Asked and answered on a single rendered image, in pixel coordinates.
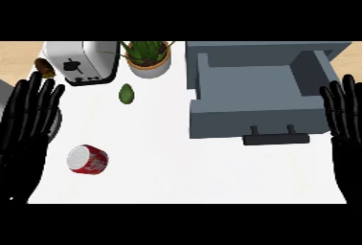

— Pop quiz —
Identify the white and black toaster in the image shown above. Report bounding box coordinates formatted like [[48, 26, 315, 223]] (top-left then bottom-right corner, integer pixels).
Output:
[[43, 41, 120, 87]]

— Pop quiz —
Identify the grey open drawer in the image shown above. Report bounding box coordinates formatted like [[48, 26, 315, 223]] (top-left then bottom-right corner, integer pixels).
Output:
[[188, 53, 331, 140]]

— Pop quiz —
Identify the red soda can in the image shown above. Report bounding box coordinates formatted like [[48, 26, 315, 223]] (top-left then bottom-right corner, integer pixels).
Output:
[[65, 144, 111, 175]]

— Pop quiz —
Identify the black drawer handle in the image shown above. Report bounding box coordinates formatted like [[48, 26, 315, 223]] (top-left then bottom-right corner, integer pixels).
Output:
[[243, 124, 312, 146]]

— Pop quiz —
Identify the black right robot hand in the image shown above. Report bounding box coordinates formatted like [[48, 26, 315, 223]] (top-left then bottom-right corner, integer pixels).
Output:
[[318, 74, 362, 205]]

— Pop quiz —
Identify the brown rounded object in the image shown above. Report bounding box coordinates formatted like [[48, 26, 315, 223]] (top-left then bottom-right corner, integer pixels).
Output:
[[34, 57, 57, 79]]

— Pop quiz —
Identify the potted green plant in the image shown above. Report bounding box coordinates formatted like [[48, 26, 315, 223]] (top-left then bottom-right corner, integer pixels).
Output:
[[113, 41, 178, 79]]

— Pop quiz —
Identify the grey drawer cabinet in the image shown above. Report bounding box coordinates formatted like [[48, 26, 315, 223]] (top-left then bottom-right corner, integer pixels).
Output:
[[185, 41, 354, 100]]

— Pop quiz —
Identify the green avocado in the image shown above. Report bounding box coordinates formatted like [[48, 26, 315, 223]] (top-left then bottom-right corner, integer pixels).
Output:
[[117, 82, 138, 105]]

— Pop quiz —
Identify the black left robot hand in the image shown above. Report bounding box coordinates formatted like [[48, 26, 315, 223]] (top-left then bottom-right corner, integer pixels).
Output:
[[0, 71, 67, 205]]

